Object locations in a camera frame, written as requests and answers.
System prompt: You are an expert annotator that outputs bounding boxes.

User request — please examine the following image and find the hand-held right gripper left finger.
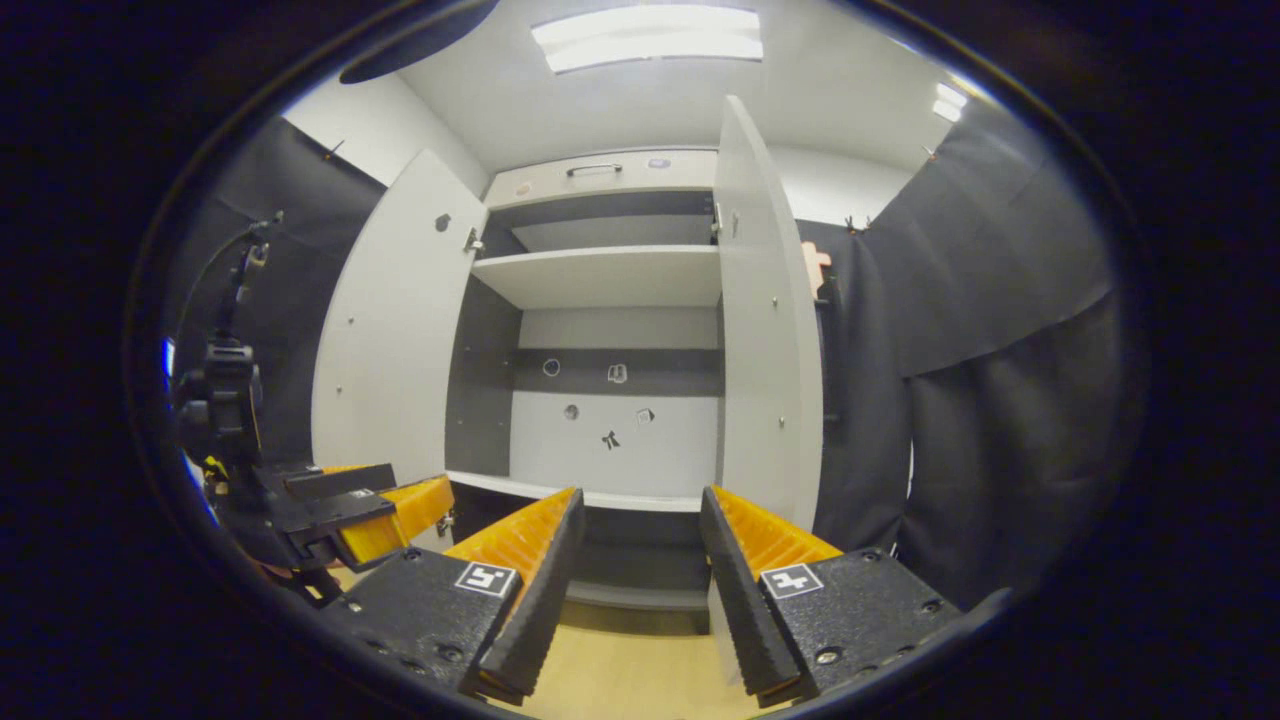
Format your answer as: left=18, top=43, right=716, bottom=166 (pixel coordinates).
left=325, top=487, right=587, bottom=706

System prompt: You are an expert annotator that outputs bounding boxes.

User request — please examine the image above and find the black backdrop cloth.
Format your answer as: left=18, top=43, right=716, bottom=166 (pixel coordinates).
left=165, top=115, right=391, bottom=471
left=795, top=95, right=1131, bottom=611

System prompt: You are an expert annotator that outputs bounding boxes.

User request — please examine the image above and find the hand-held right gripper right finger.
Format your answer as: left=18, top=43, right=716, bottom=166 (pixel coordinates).
left=700, top=485, right=986, bottom=709

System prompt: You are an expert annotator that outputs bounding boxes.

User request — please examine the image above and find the black cable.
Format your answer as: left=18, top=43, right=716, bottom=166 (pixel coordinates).
left=175, top=210, right=286, bottom=346

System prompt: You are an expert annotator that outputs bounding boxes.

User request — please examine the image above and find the long ceiling light panel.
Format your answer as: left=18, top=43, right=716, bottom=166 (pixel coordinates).
left=530, top=5, right=766, bottom=74

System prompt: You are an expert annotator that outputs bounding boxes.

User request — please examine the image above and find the white cabinet shelf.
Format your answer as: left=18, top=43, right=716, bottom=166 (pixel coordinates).
left=470, top=245, right=723, bottom=310
left=447, top=470, right=703, bottom=514

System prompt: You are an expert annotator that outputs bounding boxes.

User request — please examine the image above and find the white cabinet door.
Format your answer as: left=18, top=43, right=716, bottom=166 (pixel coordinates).
left=311, top=148, right=491, bottom=551
left=705, top=95, right=826, bottom=691

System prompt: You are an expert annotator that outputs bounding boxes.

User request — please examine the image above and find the white double-door shoe cabinet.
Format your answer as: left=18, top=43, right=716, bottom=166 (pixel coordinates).
left=445, top=148, right=726, bottom=636

